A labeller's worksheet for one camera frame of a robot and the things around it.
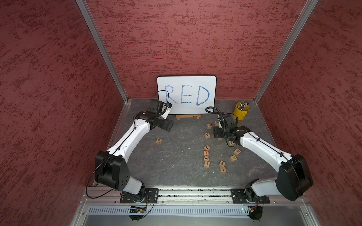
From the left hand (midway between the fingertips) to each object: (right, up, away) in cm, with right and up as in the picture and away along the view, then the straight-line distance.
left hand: (165, 123), depth 84 cm
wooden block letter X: (+42, -22, +2) cm, 48 cm away
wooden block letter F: (+28, -10, +12) cm, 32 cm away
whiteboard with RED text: (+14, +19, +14) cm, 27 cm away
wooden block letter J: (+30, -3, +17) cm, 34 cm away
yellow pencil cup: (+53, +8, +16) cm, 56 cm away
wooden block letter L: (+26, -22, +2) cm, 34 cm away
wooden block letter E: (+35, -25, -1) cm, 43 cm away
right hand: (+33, -7, +3) cm, 34 cm away
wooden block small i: (+35, -28, -3) cm, 44 cm away
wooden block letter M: (+46, -19, +5) cm, 50 cm away
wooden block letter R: (-6, -13, +9) cm, 17 cm away
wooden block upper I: (+27, -17, +6) cm, 32 cm away
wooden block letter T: (+26, -19, +4) cm, 32 cm away
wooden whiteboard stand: (+7, +3, +22) cm, 23 cm away
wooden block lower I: (+26, -25, -1) cm, 36 cm away
